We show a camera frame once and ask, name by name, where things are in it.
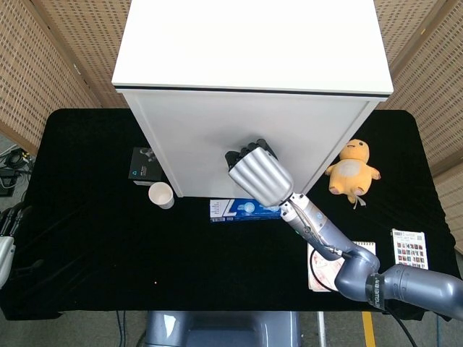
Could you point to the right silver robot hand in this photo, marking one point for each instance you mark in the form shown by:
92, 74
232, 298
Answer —
262, 177

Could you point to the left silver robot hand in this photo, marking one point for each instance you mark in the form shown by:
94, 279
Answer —
5, 253

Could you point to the blue toothpaste box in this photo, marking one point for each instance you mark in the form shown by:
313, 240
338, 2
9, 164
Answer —
231, 210

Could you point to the yellow plush toy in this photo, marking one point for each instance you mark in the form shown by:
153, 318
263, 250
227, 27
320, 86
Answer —
351, 170

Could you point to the white paper cup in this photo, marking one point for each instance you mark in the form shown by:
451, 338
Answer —
161, 195

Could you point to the black tablecloth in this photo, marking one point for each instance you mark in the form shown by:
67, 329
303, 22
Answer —
108, 253

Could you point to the white cabinet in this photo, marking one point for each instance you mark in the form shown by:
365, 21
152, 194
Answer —
249, 72

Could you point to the sketch pad with red drawings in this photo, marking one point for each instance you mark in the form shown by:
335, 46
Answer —
322, 271

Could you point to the black product box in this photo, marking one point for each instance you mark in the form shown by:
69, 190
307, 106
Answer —
142, 167

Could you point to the grey robot torso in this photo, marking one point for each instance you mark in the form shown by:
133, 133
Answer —
220, 329

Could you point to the metal table leg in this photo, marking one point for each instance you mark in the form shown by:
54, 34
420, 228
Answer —
321, 329

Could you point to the sticker sheet booklet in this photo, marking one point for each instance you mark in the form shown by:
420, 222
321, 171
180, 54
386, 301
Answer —
410, 251

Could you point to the wicker screen panel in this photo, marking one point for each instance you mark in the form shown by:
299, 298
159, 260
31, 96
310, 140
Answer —
43, 61
427, 90

